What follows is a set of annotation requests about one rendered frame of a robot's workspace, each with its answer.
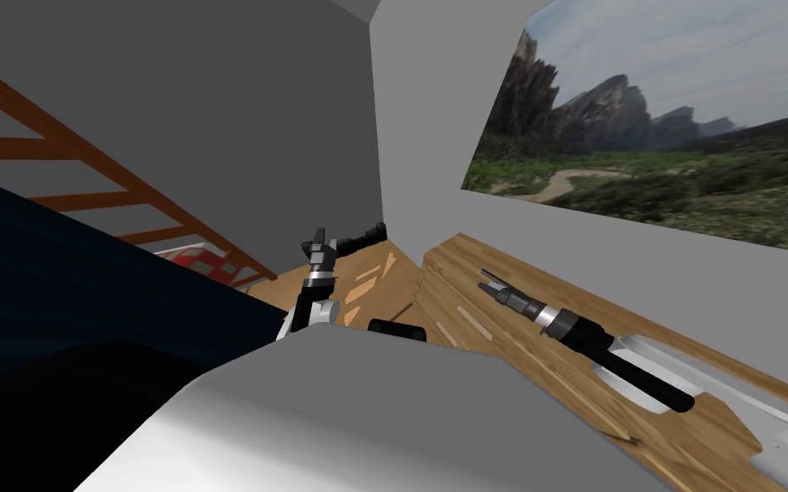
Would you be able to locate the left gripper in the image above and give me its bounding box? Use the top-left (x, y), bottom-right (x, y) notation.
top-left (301, 227), bottom-right (339, 275)

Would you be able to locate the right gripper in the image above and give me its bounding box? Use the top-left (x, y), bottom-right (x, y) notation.
top-left (477, 268), bottom-right (545, 322)

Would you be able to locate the red and white box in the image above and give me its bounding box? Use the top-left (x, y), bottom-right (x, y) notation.
top-left (153, 243), bottom-right (248, 289)

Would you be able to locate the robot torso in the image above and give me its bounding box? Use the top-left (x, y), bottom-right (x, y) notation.
top-left (75, 318), bottom-right (675, 492)

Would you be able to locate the landscape view window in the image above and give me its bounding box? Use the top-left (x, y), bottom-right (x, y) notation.
top-left (461, 0), bottom-right (788, 253)

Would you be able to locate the dark blue flat panel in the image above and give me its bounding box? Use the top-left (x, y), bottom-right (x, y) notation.
top-left (0, 169), bottom-right (289, 401)

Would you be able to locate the black bar handle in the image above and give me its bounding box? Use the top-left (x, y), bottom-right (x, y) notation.
top-left (335, 221), bottom-right (390, 258)

